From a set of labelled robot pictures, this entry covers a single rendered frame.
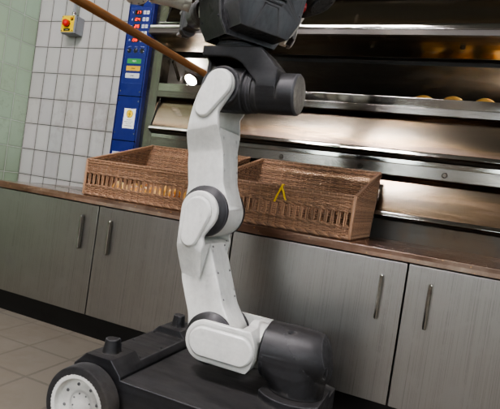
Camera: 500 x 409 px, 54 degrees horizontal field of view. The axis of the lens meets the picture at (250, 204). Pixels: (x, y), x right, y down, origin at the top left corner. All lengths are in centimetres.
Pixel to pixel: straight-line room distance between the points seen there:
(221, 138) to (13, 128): 197
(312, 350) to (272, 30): 84
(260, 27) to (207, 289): 72
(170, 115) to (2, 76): 102
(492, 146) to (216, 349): 135
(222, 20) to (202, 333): 83
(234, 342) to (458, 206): 116
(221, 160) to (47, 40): 203
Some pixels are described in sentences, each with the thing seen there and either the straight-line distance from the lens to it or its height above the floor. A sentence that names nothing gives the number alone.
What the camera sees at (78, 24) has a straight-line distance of 302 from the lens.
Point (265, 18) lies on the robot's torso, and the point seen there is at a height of 115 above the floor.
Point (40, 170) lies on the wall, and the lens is 308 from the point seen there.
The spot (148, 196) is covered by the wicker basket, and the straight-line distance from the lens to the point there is 198.
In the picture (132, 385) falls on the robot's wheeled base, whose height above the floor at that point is 17.
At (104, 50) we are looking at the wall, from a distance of 291.
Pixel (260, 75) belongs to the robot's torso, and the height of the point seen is 101.
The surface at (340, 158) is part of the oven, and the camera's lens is 218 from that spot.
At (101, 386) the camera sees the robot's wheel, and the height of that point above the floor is 17.
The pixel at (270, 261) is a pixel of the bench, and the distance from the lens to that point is 168.
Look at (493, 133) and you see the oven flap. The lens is 216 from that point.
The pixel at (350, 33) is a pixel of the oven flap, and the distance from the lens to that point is 214.
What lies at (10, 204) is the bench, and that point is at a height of 48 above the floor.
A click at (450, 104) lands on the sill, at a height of 116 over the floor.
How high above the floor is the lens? 70
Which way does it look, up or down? 2 degrees down
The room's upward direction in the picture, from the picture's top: 8 degrees clockwise
